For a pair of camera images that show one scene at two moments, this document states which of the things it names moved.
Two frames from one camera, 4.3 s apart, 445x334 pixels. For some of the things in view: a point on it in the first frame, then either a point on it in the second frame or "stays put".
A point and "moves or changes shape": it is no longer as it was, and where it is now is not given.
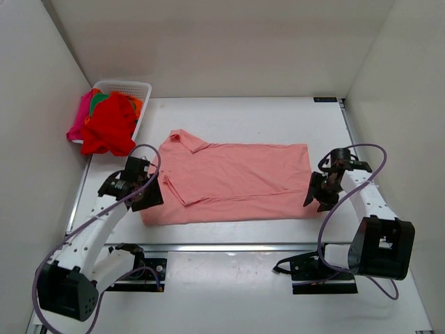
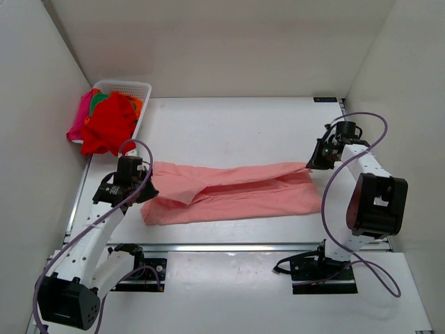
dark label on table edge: (325, 99) stays put
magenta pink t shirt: (75, 132) stays put
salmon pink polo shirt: (205, 184) moves or changes shape
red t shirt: (111, 126) stays put
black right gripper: (314, 190) to (316, 161)
